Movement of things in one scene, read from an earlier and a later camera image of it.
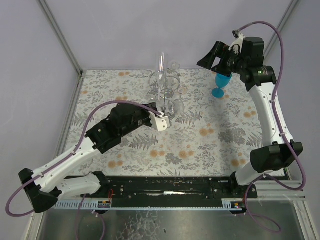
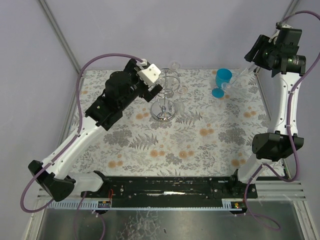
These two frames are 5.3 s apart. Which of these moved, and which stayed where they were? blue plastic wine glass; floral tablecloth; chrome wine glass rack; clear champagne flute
Moved: clear champagne flute
Stayed: blue plastic wine glass; floral tablecloth; chrome wine glass rack
